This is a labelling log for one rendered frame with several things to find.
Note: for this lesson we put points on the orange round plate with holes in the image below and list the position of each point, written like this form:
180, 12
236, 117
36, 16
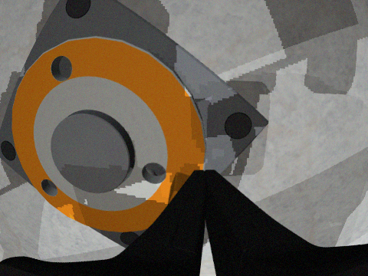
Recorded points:
135, 87

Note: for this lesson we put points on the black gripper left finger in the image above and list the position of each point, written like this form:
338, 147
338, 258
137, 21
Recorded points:
171, 246

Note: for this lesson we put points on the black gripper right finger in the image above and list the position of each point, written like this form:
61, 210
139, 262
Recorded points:
245, 241

